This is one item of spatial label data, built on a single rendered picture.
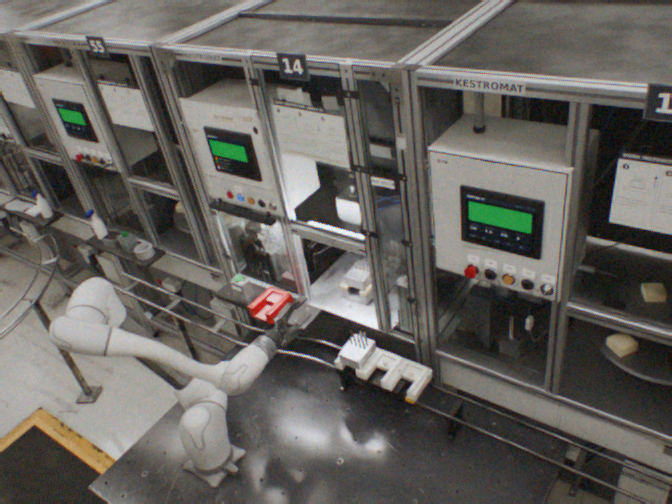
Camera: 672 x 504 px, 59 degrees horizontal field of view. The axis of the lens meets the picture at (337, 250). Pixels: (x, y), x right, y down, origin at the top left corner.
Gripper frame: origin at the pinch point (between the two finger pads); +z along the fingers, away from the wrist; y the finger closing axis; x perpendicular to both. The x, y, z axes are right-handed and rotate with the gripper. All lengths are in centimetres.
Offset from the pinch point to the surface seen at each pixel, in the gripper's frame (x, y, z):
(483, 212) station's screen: -67, 51, 18
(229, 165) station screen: 41, 46, 18
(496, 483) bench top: -82, -44, -6
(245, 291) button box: 43.1, -13.8, 9.1
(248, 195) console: 37, 32, 20
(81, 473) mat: 124, -111, -69
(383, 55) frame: -26, 88, 35
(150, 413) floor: 123, -112, -22
